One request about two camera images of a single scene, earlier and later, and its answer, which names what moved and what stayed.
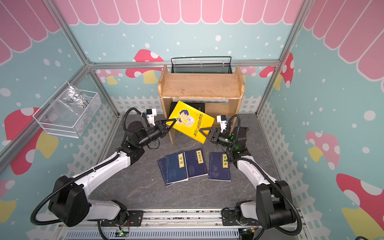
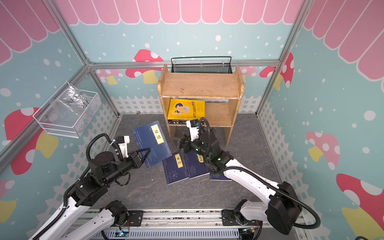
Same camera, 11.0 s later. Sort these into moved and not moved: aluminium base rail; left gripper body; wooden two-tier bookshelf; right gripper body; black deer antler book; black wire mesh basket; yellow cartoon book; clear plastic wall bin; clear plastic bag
Moved: right gripper body; black deer antler book; yellow cartoon book; left gripper body
Not moved: clear plastic bag; clear plastic wall bin; black wire mesh basket; wooden two-tier bookshelf; aluminium base rail
